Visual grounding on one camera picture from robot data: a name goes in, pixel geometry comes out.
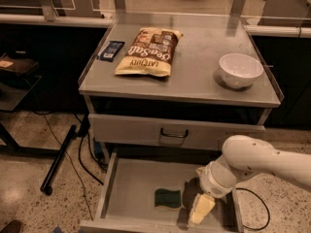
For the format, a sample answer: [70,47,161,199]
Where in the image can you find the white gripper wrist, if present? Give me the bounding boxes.
[189,156,237,224]

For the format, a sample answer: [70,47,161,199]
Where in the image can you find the green sponge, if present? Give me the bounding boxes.
[155,188,181,210]

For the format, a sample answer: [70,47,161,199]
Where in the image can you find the sea salt chips bag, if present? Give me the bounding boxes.
[115,27,183,77]

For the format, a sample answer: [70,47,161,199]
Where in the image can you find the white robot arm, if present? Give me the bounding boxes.
[189,135,311,225]

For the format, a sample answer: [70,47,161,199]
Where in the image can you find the open middle drawer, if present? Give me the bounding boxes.
[81,152,244,233]

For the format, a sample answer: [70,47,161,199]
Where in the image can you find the grey drawer cabinet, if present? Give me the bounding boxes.
[78,12,285,233]

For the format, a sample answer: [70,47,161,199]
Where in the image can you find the closed top drawer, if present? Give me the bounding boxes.
[88,114,265,150]

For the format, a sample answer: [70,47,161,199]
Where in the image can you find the white bowl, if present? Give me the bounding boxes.
[219,53,263,88]

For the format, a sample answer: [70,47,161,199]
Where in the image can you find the black stand leg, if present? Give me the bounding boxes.
[40,125,76,196]

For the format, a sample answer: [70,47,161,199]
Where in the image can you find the blue snack bar wrapper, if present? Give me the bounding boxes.
[98,41,124,62]

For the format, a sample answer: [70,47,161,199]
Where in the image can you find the dark shoe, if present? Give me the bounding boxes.
[0,220,22,233]

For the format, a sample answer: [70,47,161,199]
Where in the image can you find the dark side table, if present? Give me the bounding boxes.
[0,53,58,158]

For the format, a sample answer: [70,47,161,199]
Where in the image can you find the black drawer handle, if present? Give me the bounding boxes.
[160,128,189,139]

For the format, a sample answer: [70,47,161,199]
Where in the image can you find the black floor cable right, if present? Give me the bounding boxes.
[235,187,271,231]

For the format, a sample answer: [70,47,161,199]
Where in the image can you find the black floor cable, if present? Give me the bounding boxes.
[32,110,109,221]
[235,187,271,231]

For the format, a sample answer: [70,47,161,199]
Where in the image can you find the black floor cable left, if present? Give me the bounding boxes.
[32,110,109,221]

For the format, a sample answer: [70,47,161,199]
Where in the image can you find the white horizontal rail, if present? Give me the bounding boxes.
[0,14,114,28]

